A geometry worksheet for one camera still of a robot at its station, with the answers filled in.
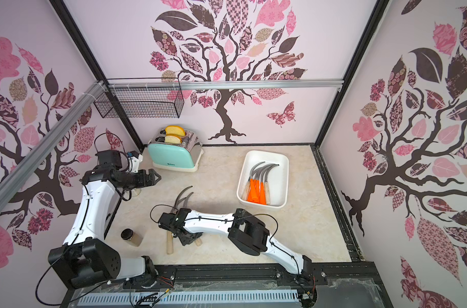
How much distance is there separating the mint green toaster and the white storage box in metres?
0.29

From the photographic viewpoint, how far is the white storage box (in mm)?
941

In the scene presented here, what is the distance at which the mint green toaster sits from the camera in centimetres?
99
